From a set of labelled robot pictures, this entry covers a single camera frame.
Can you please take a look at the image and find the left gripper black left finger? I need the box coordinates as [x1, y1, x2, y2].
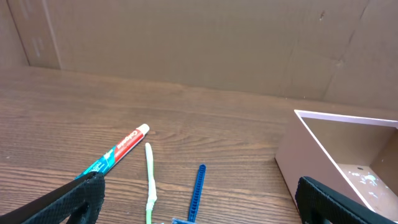
[1, 172, 105, 224]

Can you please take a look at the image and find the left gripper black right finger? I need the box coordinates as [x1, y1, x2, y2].
[295, 176, 395, 224]

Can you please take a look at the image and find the blue disposable razor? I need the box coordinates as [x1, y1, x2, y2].
[172, 164, 206, 224]

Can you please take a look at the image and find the red white toothpaste tube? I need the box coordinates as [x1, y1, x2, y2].
[76, 124, 150, 179]

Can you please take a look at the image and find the white cardboard box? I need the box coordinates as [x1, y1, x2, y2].
[275, 110, 397, 222]

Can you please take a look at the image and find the green white toothbrush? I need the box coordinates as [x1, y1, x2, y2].
[145, 142, 157, 224]

